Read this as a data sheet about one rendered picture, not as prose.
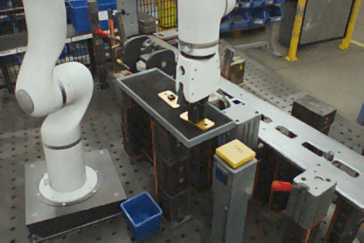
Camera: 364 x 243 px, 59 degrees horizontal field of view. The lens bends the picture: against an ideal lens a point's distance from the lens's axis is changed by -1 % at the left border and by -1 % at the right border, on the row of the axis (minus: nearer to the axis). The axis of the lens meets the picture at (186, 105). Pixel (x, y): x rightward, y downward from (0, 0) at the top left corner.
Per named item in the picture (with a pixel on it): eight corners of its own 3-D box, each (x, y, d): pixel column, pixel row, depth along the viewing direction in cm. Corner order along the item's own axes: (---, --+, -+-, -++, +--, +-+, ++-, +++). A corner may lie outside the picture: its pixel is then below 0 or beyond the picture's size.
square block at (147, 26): (159, 77, 200) (156, 19, 182) (148, 80, 196) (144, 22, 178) (153, 72, 206) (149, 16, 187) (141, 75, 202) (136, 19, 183)
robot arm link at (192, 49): (197, 48, 62) (197, 62, 63) (227, 37, 67) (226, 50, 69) (168, 37, 67) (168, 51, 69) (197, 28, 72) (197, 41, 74)
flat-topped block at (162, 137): (191, 219, 109) (192, 106, 86) (171, 231, 105) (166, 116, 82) (175, 201, 116) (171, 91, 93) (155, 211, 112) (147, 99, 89)
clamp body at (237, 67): (244, 126, 156) (252, 59, 138) (225, 135, 150) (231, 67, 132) (231, 118, 162) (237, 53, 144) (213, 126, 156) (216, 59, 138)
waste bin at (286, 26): (319, 45, 440) (331, -10, 402) (290, 51, 422) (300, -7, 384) (294, 34, 479) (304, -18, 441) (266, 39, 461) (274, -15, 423)
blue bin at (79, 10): (132, 24, 185) (129, 1, 178) (76, 32, 173) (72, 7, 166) (123, 16, 197) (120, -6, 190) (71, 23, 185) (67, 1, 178)
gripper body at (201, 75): (193, 58, 63) (192, 107, 69) (227, 45, 69) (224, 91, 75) (168, 48, 68) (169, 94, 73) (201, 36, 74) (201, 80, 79)
